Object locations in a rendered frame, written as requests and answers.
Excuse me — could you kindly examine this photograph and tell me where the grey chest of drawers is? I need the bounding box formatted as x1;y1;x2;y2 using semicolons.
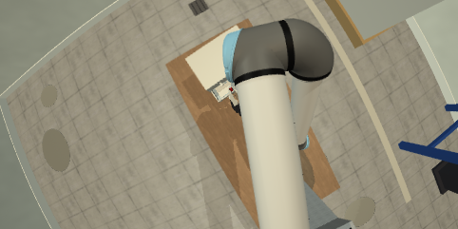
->
185;25;239;93

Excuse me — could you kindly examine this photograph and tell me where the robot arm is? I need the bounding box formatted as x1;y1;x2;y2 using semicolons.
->
222;18;334;229

